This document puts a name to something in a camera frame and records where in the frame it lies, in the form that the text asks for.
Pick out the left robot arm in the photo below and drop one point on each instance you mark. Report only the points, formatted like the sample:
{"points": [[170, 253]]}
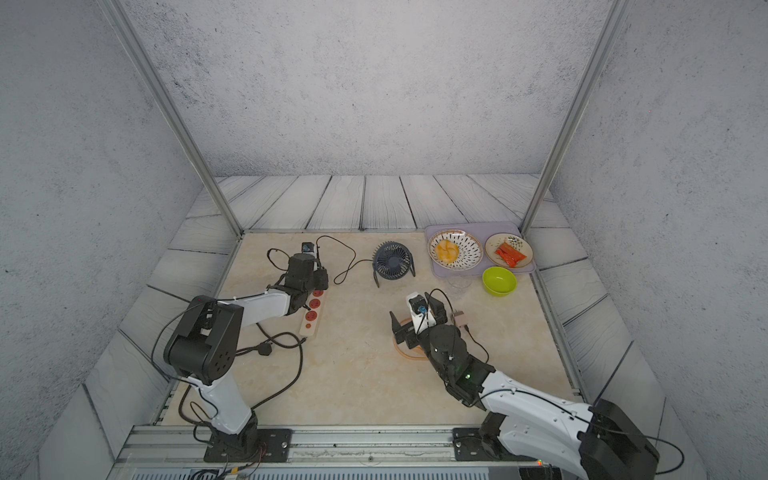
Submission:
{"points": [[202, 348]]}

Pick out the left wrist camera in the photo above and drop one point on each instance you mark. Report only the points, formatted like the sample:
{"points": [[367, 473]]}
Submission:
{"points": [[308, 248]]}

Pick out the orange desk fan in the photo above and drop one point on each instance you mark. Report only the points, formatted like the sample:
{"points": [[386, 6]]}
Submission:
{"points": [[416, 353]]}

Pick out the plate with red food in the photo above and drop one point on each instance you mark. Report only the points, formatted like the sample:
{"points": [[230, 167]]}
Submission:
{"points": [[509, 251]]}

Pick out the aluminium front rail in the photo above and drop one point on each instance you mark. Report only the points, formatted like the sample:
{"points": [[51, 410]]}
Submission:
{"points": [[181, 448]]}

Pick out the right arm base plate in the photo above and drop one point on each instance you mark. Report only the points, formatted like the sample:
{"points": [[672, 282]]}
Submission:
{"points": [[479, 444]]}

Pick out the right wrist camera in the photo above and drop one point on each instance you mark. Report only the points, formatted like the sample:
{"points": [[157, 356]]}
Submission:
{"points": [[421, 312]]}

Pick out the green bowl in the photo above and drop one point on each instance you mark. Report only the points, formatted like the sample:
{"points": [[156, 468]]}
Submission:
{"points": [[499, 282]]}

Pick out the right aluminium frame post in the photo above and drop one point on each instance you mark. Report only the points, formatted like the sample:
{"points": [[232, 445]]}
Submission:
{"points": [[616, 16]]}

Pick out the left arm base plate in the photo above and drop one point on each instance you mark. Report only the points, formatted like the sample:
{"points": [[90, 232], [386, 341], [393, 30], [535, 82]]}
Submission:
{"points": [[253, 445]]}

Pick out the purple tray mat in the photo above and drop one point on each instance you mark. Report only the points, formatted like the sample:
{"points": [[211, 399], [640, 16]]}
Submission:
{"points": [[481, 232]]}

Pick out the clear plastic cup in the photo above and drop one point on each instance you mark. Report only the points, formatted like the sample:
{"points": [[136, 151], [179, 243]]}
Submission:
{"points": [[459, 285]]}

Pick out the left aluminium frame post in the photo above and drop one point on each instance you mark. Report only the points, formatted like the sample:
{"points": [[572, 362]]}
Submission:
{"points": [[131, 43]]}

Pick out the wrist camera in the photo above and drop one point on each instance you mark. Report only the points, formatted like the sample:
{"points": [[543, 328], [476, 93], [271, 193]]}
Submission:
{"points": [[421, 312], [308, 248]]}

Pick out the aluminium frame post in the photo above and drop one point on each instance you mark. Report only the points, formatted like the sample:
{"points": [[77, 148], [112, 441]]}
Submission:
{"points": [[616, 16], [131, 43]]}

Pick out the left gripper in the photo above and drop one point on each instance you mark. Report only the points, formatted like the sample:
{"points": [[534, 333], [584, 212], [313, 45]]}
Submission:
{"points": [[321, 274]]}

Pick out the pink plug adapter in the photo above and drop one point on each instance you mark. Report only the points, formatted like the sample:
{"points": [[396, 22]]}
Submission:
{"points": [[460, 319]]}

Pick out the black desk fan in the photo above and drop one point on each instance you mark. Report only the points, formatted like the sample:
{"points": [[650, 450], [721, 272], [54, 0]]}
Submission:
{"points": [[392, 261]]}

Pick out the beige power strip red sockets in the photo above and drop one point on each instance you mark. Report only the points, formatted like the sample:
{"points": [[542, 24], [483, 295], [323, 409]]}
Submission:
{"points": [[312, 314]]}

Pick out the patterned bowl with yellow food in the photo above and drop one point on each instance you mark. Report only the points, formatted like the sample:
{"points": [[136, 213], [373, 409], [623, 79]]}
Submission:
{"points": [[455, 250]]}

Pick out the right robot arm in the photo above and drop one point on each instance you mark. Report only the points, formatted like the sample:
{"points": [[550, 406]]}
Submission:
{"points": [[591, 441]]}

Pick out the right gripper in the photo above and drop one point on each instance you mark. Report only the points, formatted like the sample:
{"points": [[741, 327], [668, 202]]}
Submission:
{"points": [[410, 333]]}

